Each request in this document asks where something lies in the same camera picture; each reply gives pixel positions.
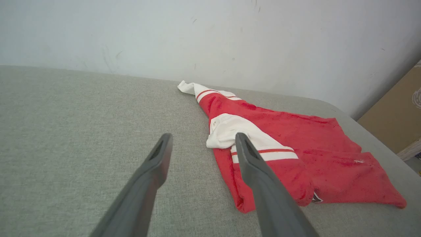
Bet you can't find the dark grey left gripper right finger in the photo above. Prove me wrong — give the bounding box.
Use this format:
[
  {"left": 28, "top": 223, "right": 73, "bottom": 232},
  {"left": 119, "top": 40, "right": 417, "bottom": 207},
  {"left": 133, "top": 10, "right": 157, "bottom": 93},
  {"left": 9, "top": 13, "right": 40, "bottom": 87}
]
[{"left": 235, "top": 132, "right": 319, "bottom": 237}]

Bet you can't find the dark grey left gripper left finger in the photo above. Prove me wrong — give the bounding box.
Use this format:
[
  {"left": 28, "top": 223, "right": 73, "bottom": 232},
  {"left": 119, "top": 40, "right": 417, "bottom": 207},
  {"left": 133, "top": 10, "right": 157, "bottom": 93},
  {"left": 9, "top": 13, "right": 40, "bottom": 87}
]
[{"left": 89, "top": 133, "right": 173, "bottom": 237}]

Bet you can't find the red and white garment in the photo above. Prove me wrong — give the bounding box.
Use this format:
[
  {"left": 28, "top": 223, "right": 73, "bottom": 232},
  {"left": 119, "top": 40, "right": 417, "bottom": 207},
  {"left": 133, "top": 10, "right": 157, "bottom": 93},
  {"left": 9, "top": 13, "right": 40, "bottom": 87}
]
[{"left": 177, "top": 80, "right": 407, "bottom": 214}]

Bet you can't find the grey fabric sofa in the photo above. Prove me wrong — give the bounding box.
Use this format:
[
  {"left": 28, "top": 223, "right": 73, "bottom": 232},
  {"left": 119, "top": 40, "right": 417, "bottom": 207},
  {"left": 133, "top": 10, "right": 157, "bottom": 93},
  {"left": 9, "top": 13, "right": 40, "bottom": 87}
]
[{"left": 0, "top": 65, "right": 421, "bottom": 237}]

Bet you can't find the brown cardboard box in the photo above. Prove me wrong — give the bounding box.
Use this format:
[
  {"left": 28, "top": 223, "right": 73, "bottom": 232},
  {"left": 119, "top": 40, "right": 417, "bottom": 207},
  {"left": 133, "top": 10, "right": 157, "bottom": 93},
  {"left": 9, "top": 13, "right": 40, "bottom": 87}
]
[{"left": 357, "top": 60, "right": 421, "bottom": 161}]

